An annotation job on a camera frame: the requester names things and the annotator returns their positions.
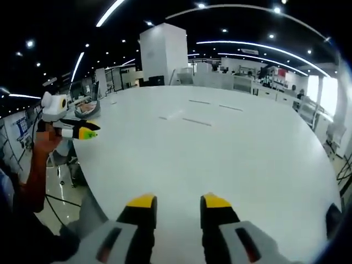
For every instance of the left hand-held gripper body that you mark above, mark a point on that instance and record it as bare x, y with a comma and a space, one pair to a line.
53, 108

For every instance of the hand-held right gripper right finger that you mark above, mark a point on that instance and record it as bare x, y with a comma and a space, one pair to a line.
228, 239

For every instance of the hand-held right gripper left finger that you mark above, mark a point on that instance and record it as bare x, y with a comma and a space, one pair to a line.
123, 239

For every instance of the white socket holder cover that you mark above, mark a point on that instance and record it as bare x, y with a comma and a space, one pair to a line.
231, 107
200, 102

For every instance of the grey curved object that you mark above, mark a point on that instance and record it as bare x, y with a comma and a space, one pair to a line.
96, 110

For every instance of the grey office chair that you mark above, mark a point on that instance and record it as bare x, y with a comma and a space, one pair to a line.
64, 167

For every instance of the black boxes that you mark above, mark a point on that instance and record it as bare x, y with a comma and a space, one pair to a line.
156, 80

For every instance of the person's dark clothing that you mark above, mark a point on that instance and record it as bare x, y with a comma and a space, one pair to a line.
33, 242

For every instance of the wide white pillar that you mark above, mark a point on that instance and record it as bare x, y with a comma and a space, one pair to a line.
163, 55

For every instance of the white partition counter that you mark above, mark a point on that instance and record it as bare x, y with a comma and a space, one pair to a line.
220, 82

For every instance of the white shelf with red boxes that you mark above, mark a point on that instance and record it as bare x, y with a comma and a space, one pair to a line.
275, 77

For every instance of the blue white wall poster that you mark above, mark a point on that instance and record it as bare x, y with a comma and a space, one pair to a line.
20, 127

